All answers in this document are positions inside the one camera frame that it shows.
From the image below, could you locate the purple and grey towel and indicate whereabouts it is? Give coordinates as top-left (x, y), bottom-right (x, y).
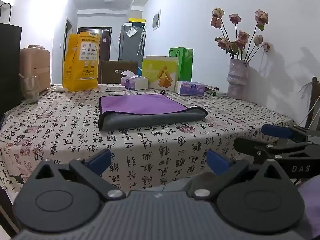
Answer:
top-left (98, 89), bottom-right (208, 131)

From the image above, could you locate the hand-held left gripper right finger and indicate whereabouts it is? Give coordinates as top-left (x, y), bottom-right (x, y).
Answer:
top-left (185, 150), bottom-right (298, 202)

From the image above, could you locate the brown wooden chair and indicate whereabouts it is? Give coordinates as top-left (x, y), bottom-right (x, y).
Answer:
top-left (101, 60), bottom-right (139, 84)

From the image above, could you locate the green paper bag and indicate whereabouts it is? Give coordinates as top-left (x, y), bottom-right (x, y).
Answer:
top-left (169, 47), bottom-right (194, 82)

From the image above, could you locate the yellow and black box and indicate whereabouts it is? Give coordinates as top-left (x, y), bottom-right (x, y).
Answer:
top-left (128, 17), bottom-right (146, 27)

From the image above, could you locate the dried rose bouquet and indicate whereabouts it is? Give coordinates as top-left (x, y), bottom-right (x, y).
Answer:
top-left (210, 7), bottom-right (272, 62)

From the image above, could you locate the wall picture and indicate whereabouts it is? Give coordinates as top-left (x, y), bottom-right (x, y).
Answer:
top-left (152, 10), bottom-right (161, 31)

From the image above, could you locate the clear drinking glass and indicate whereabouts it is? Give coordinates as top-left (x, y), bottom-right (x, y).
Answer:
top-left (19, 76), bottom-right (40, 104)

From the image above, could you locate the dark wooden door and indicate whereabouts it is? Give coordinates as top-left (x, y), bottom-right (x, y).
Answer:
top-left (77, 26), bottom-right (112, 62)

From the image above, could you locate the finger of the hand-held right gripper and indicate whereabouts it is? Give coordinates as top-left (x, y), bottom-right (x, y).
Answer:
top-left (233, 137), bottom-right (312, 165)
top-left (261, 124), bottom-right (320, 142)

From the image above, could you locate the calligraphy print tablecloth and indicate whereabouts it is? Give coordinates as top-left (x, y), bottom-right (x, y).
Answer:
top-left (0, 82), bottom-right (298, 193)

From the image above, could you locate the black paper bag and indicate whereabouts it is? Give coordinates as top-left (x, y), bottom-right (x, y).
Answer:
top-left (0, 2), bottom-right (22, 117)

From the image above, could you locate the purple tissue box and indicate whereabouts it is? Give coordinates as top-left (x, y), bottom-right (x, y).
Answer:
top-left (175, 81), bottom-right (206, 97)
top-left (120, 70), bottom-right (149, 91)

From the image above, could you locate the grey refrigerator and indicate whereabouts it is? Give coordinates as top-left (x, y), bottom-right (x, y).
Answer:
top-left (118, 24), bottom-right (146, 62)

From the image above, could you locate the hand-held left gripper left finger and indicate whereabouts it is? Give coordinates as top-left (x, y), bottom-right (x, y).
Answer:
top-left (24, 149), bottom-right (127, 202)

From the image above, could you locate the flat white box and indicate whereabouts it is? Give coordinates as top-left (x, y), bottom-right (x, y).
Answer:
top-left (97, 84), bottom-right (126, 92)

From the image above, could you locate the wooden chair back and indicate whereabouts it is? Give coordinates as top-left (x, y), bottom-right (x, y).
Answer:
top-left (304, 76), bottom-right (320, 131)

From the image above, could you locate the yellow printed plastic bag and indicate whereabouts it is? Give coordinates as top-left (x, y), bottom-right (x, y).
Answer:
top-left (62, 32), bottom-right (101, 92)

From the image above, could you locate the brown cardboard box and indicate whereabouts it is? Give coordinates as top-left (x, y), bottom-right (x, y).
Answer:
top-left (19, 45), bottom-right (51, 93)

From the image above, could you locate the white wrapped vase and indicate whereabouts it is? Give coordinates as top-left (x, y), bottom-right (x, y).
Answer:
top-left (226, 58), bottom-right (251, 100)

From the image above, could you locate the purple cloth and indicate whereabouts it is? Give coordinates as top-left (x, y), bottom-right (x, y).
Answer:
top-left (297, 177), bottom-right (320, 232)

